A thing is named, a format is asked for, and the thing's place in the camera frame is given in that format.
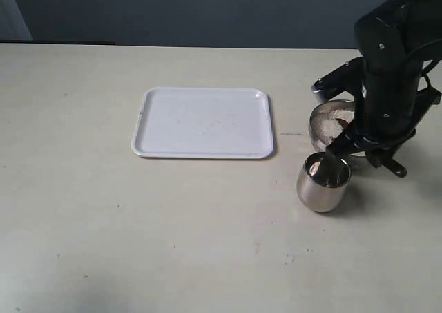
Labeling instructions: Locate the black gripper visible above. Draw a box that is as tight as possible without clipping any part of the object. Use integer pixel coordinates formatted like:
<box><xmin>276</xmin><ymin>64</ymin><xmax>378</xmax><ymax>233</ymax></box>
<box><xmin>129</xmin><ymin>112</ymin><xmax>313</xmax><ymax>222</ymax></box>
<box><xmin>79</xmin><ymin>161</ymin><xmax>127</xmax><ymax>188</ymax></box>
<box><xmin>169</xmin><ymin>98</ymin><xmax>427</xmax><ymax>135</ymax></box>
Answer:
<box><xmin>310</xmin><ymin>43</ymin><xmax>442</xmax><ymax>186</ymax></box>

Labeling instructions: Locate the dark red wooden spoon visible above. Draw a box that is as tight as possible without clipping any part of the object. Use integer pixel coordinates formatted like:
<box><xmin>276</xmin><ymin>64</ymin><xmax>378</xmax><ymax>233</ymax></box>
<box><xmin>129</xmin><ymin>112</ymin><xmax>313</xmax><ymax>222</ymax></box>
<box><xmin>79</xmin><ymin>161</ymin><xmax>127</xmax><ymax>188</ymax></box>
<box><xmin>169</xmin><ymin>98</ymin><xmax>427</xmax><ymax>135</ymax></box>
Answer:
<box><xmin>336</xmin><ymin>118</ymin><xmax>352</xmax><ymax>130</ymax></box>

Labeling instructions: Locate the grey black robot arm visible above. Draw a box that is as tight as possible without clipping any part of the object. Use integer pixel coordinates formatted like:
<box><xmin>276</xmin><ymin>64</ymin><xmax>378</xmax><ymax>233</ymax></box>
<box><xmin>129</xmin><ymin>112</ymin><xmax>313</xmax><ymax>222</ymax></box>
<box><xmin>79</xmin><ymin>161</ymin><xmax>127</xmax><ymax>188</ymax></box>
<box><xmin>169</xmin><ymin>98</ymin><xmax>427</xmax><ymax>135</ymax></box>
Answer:
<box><xmin>312</xmin><ymin>0</ymin><xmax>441</xmax><ymax>178</ymax></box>

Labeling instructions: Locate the white granular powder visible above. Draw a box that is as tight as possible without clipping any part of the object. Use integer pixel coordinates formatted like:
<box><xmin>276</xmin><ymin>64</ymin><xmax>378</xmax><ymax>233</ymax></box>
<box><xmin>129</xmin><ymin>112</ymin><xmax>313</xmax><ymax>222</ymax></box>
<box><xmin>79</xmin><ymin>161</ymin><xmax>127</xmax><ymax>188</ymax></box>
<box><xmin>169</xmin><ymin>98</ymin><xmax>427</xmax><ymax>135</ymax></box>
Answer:
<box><xmin>311</xmin><ymin>109</ymin><xmax>354</xmax><ymax>146</ymax></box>

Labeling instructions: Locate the steel bowl with rice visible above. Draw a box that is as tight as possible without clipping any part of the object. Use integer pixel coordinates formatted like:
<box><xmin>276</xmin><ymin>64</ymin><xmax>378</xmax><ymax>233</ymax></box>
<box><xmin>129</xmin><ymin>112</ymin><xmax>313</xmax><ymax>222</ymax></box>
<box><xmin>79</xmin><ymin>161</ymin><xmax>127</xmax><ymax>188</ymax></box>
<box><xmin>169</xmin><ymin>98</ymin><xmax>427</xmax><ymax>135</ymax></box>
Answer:
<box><xmin>308</xmin><ymin>99</ymin><xmax>398</xmax><ymax>170</ymax></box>

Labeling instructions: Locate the stainless steel cup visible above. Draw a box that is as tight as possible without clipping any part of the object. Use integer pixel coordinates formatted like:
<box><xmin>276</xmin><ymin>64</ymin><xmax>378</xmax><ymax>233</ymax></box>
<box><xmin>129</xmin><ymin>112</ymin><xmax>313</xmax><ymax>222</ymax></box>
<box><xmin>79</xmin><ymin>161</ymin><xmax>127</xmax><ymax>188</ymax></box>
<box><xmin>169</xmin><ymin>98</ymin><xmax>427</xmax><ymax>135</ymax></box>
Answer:
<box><xmin>296</xmin><ymin>152</ymin><xmax>352</xmax><ymax>213</ymax></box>

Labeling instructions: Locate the white rectangular plastic tray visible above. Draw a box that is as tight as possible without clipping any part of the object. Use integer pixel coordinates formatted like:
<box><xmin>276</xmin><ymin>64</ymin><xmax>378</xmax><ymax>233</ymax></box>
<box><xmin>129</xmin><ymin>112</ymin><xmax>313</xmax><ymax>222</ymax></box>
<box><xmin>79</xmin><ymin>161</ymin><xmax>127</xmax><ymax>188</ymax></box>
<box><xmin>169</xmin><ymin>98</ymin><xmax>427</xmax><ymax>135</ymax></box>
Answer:
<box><xmin>131</xmin><ymin>87</ymin><xmax>274</xmax><ymax>160</ymax></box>

